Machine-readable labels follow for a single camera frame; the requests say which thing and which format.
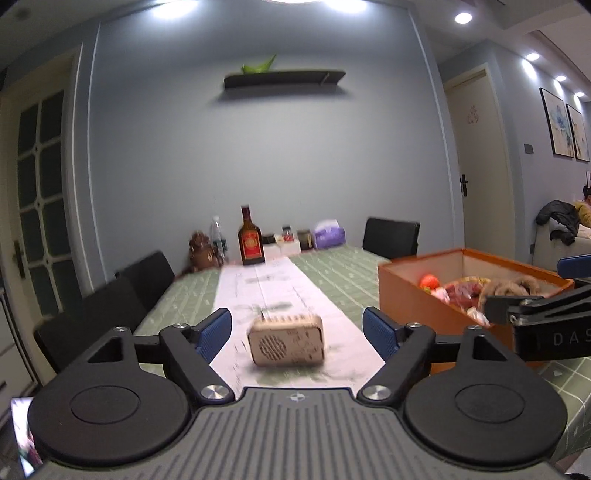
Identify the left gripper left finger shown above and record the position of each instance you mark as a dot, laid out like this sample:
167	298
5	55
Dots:
187	353

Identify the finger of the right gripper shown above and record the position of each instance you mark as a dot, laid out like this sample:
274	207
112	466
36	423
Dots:
531	304
575	267

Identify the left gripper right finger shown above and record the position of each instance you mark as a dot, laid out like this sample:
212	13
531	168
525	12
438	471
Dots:
405	352

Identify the brown plush toy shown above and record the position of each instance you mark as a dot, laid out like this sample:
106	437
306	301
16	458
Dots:
521	286

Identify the yellow snack packet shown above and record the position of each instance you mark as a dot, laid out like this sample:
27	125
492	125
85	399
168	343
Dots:
465	292

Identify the orange crochet strawberry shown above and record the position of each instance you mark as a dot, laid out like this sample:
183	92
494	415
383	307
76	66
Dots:
429	283

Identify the orange storage box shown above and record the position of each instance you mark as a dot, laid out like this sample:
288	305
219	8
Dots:
404	301

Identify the dark jacket on sofa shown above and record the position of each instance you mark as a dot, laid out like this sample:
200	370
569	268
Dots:
562	220

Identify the black chair far left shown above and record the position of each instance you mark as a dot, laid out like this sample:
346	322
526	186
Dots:
150	278

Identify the black chair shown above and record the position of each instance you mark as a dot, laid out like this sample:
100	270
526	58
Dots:
150	278
67	335
391	239

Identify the beige interior door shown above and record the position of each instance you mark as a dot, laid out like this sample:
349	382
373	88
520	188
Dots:
485	177

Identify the brown bear plush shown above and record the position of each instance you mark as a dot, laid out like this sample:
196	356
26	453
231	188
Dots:
202	254

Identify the wooden speaker box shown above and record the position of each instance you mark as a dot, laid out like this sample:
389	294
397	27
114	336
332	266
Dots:
287	340

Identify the clear water bottle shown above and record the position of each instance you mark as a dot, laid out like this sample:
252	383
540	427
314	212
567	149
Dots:
218	241

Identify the black chair right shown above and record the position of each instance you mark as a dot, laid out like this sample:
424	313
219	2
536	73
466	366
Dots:
391	239

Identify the framed picture right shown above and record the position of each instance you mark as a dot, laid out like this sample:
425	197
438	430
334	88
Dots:
581	147

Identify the framed picture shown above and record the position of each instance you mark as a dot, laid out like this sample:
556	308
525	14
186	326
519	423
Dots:
558	124
581	147

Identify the brown liquor bottle red label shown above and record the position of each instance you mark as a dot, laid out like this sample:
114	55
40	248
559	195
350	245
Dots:
250	240

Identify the black chair near left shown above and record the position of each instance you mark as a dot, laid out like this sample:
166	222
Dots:
67	335

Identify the white box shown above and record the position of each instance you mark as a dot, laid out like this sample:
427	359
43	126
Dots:
283	249

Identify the purple tissue pack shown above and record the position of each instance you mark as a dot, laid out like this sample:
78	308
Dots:
329	234

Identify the dark glass jar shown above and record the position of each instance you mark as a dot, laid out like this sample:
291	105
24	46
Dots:
306	239

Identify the framed picture left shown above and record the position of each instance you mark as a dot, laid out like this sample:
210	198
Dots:
558	124

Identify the white cabinet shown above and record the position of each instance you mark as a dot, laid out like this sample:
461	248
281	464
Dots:
17	377

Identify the smartphone with lit screen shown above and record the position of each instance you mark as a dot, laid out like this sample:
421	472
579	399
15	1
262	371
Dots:
29	456

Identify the glass panel door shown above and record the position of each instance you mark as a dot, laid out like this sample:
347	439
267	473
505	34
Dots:
36	120

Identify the green plant on shelf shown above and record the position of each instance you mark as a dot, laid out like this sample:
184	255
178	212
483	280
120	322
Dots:
260	68

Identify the black wall shelf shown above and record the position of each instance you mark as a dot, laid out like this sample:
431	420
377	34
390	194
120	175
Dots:
283	78

